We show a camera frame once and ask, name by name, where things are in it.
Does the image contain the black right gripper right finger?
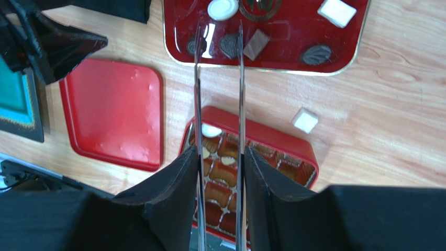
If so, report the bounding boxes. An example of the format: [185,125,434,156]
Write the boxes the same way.
[244,147,445,250]

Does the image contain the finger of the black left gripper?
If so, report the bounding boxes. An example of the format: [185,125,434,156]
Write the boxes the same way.
[10,0,108,85]

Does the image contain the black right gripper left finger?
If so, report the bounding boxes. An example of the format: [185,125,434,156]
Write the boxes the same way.
[1,147,198,250]

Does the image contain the metal serving tongs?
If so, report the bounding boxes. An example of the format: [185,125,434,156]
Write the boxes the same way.
[194,24,247,250]

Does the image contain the red tin lid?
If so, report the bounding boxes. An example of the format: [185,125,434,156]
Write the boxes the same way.
[60,59,164,172]

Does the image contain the white round chocolate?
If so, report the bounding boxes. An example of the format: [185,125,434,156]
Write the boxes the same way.
[207,0,239,21]
[202,123,222,138]

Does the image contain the white square chocolate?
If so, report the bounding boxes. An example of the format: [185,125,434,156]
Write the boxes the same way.
[292,108,319,134]
[317,0,356,28]

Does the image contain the red chocolate box with tray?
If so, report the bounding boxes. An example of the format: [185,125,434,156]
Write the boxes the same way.
[202,106,319,242]

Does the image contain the red chocolate serving tray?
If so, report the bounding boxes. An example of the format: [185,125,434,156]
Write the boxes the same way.
[162,1,370,76]

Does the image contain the dark swirl chocolate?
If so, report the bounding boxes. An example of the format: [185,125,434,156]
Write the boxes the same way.
[186,37,207,56]

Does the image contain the dark leaf chocolate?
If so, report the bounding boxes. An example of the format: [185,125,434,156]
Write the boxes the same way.
[300,44,332,65]

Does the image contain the brown rectangular chocolate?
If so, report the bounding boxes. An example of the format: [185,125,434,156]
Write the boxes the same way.
[243,29,270,61]

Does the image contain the turquoise glazed dark plate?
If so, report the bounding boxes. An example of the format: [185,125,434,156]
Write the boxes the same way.
[1,59,44,143]

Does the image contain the black cloth placemat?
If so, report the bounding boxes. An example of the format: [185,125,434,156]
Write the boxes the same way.
[34,0,152,24]

